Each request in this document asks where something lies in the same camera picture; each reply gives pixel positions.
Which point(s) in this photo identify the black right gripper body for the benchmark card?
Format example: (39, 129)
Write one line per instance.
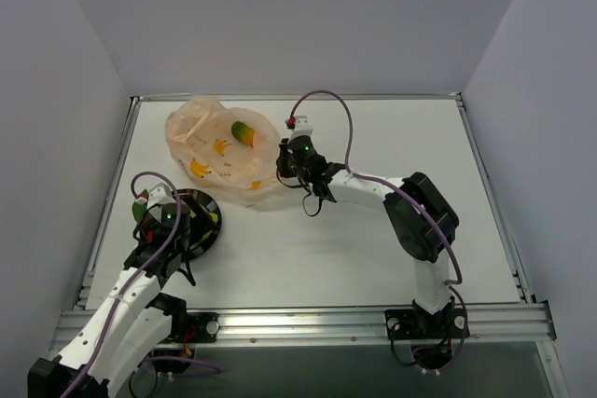
(285, 165)

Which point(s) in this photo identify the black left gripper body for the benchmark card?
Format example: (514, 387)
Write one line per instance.
(152, 213)

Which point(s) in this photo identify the red fake strawberry bunch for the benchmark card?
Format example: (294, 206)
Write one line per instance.
(139, 206)

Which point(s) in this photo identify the green orange fake mango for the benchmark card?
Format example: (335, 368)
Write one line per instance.
(243, 133)

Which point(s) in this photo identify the banana print plastic bag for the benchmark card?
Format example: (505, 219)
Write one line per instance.
(201, 144)

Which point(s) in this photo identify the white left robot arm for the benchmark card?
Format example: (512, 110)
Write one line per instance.
(133, 319)

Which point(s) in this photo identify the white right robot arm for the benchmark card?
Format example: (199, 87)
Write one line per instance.
(423, 221)

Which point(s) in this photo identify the black rimmed cream plate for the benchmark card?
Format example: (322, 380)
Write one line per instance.
(205, 221)

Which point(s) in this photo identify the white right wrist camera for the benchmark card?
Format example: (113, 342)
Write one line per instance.
(299, 126)

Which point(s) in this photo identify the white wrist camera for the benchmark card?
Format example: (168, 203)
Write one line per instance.
(299, 126)
(159, 195)

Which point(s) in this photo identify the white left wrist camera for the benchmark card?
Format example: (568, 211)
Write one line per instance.
(159, 195)

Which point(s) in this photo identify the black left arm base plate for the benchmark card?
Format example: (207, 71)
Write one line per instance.
(200, 327)

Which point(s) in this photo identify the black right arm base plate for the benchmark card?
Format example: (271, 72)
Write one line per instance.
(416, 324)

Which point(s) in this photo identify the aluminium front mounting rail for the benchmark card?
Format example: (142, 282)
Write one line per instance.
(365, 326)

